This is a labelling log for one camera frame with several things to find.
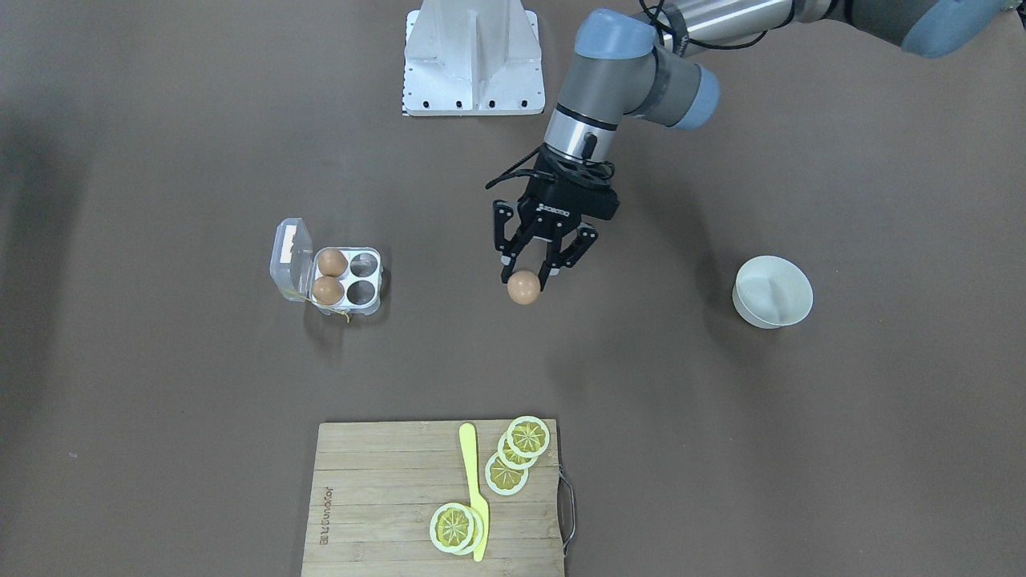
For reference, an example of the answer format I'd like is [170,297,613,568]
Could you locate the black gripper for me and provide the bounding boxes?
[492,143,620,291]

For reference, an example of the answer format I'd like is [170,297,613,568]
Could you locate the brown egg from bowl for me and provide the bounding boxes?
[507,270,541,305]

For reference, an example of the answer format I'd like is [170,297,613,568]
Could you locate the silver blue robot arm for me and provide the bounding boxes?
[492,1,1005,291]

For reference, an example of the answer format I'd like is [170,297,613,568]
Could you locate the brown egg in box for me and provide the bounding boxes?
[316,246,349,277]
[311,276,345,306]

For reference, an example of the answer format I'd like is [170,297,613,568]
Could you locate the clear plastic egg box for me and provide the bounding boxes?
[269,218,385,317]

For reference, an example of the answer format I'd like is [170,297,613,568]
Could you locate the yellow plastic knife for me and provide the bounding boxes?
[458,422,491,563]

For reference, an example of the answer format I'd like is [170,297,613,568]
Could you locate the white bowl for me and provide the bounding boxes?
[732,255,814,329]

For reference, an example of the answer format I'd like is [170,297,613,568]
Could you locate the wooden cutting board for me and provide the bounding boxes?
[301,418,576,576]

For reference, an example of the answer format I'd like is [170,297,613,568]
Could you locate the lemon slice by knife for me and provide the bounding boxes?
[429,502,485,556]

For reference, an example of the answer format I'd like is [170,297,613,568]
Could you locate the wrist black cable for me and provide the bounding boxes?
[484,144,546,192]

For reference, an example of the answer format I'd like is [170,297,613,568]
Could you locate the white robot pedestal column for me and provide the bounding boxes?
[401,1,546,117]

